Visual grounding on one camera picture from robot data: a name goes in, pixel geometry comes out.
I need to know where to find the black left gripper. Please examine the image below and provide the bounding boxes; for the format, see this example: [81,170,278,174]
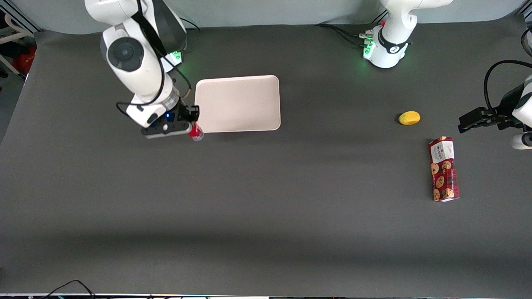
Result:
[458,83,526,134]

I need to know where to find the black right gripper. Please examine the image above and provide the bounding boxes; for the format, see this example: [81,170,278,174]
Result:
[165,103,201,126]

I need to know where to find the beige plastic tray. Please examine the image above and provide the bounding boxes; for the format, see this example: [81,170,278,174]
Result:
[194,75,281,134]

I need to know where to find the red cookie box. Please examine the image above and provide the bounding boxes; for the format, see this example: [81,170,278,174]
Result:
[429,136,461,202]

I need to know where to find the yellow lemon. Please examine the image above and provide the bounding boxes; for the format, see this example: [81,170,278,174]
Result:
[398,111,421,126]

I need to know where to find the red object beside table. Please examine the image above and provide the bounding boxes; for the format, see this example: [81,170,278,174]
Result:
[12,46,38,76]

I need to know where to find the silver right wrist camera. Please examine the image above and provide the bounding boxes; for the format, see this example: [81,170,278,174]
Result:
[140,120,194,139]

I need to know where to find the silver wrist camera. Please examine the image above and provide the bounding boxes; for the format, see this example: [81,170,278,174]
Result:
[140,120,194,139]
[511,132,532,150]

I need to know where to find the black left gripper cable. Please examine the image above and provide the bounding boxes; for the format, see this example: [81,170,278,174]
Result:
[483,60,532,118]

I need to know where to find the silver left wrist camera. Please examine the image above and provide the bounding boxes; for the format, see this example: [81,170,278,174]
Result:
[511,132,532,150]

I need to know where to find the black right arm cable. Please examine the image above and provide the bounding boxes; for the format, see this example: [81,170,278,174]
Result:
[116,0,192,122]

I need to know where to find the black looped corner cable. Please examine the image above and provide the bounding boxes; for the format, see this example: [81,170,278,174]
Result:
[521,27,532,57]

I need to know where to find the black right base cables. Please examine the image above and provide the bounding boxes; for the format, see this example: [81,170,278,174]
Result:
[177,16,201,31]

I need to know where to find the black base cables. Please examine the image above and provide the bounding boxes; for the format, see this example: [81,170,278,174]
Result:
[177,16,201,31]
[313,9,388,47]

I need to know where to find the black left base cables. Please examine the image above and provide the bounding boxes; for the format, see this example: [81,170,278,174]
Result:
[313,9,388,47]

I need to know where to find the white tube frame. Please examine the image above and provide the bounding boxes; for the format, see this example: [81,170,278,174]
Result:
[0,12,29,76]

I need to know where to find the black thin table edge cable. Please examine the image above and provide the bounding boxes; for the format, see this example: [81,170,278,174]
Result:
[41,279,97,299]

